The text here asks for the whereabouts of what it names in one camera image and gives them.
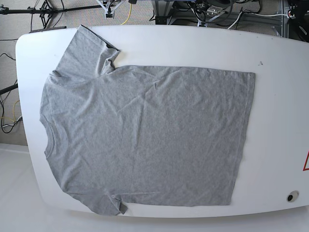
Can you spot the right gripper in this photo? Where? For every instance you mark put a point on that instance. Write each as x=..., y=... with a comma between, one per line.
x=109, y=7

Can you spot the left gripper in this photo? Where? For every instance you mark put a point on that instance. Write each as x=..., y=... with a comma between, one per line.
x=211, y=11

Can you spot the grey T-shirt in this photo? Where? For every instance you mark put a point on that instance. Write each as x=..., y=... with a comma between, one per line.
x=152, y=135

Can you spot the black tripod stand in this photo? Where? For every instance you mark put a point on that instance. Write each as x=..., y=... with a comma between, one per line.
x=48, y=15

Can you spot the red warning triangle sticker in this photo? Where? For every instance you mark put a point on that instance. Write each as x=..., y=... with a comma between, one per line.
x=306, y=165

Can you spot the table grommet hole right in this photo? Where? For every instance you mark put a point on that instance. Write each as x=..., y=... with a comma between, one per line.
x=293, y=196

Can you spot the black metal frame base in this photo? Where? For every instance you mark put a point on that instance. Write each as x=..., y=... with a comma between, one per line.
x=166, y=12

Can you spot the aluminium frame post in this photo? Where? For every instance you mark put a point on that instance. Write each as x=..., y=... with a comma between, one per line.
x=281, y=29

